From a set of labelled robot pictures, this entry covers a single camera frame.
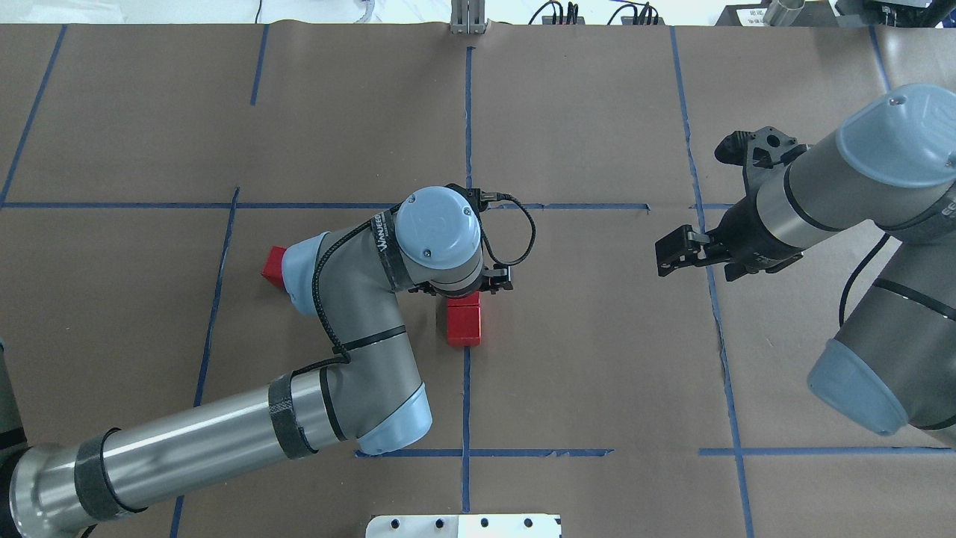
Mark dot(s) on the aluminium frame post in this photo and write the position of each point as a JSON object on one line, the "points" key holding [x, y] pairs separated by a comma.
{"points": [[468, 17]]}

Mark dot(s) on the brown paper table cover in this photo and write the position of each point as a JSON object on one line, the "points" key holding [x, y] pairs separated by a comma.
{"points": [[628, 404]]}

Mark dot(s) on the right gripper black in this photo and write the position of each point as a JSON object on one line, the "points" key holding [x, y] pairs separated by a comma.
{"points": [[749, 232]]}

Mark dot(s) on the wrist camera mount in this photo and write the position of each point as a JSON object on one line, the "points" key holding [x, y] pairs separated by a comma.
{"points": [[476, 198], [764, 156]]}

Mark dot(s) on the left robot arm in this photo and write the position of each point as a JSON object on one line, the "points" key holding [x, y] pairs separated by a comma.
{"points": [[113, 317]]}

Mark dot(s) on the metal cup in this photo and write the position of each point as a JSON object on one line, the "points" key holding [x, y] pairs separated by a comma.
{"points": [[782, 13]]}

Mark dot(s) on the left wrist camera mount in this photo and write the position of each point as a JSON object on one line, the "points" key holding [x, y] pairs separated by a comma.
{"points": [[476, 198]]}

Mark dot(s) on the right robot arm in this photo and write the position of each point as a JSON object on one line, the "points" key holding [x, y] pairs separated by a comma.
{"points": [[891, 364]]}

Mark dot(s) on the red block one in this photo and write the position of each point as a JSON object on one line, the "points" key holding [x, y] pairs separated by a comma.
{"points": [[463, 326], [272, 271], [470, 301]]}

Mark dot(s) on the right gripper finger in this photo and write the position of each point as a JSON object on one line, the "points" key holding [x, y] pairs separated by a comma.
{"points": [[497, 278]]}

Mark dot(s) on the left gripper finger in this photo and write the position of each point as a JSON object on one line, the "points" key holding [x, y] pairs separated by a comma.
{"points": [[424, 287]]}

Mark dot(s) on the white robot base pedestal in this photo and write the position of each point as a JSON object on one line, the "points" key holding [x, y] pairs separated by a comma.
{"points": [[466, 525]]}

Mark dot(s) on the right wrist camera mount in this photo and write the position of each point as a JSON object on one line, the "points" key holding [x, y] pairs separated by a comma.
{"points": [[764, 156]]}

